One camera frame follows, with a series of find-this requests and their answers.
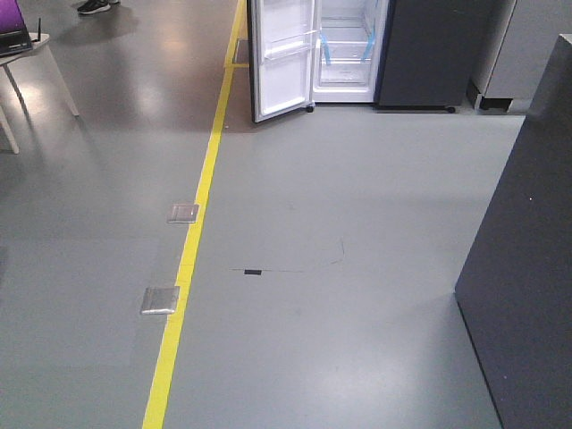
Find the grey fridge body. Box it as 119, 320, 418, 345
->
313, 1, 493, 113

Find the metal floor plate far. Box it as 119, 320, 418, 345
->
167, 204, 200, 223

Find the metal floor plate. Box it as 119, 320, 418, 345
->
139, 286, 180, 315
167, 204, 200, 223

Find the metal floor plate near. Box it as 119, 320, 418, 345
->
139, 286, 180, 315

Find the dark grey partition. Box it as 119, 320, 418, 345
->
455, 34, 571, 428

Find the walking person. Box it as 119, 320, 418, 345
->
77, 0, 121, 16

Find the white table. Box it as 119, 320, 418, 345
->
1, 30, 81, 143

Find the grey appliance on wheels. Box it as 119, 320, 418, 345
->
467, 0, 571, 114

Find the laptop with purple screen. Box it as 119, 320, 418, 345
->
0, 0, 32, 56

